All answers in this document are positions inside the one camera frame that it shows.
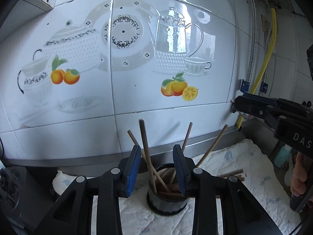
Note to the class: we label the teal soap pump bottle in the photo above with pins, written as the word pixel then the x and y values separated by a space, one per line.
pixel 282 156

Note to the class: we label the person right hand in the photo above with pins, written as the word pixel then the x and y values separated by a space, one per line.
pixel 299 177

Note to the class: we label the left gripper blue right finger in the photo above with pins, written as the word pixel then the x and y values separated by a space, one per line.
pixel 241 212

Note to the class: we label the white wall shelf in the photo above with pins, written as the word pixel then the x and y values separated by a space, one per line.
pixel 15 13

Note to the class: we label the black ribbed utensil holder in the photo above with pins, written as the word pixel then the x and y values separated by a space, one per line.
pixel 163 202

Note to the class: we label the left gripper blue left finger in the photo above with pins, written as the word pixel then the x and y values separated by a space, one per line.
pixel 72 212

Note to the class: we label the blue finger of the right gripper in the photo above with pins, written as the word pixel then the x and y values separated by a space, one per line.
pixel 256 111
pixel 255 100

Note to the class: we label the white quilted cloth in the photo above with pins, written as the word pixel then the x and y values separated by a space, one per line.
pixel 259 178

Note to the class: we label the wooden chopstick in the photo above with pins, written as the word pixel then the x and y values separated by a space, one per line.
pixel 147 154
pixel 155 173
pixel 213 145
pixel 240 177
pixel 232 173
pixel 182 148

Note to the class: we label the black blender base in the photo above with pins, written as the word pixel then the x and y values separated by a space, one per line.
pixel 27 195

